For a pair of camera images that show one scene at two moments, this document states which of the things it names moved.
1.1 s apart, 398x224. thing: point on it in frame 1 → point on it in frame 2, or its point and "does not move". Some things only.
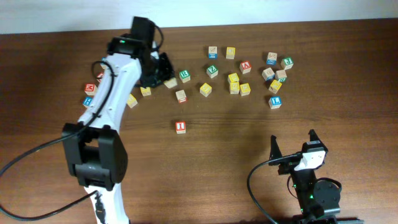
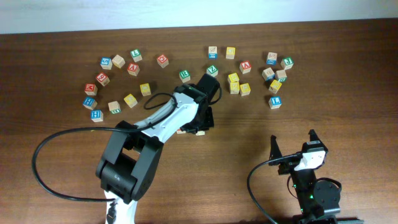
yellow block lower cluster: (234, 88) does not move
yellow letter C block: (171, 83) → (200, 133)
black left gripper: (168, 73) → (208, 124)
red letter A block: (245, 66) does not move
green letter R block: (185, 76) does not move
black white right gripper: (286, 166) does not move
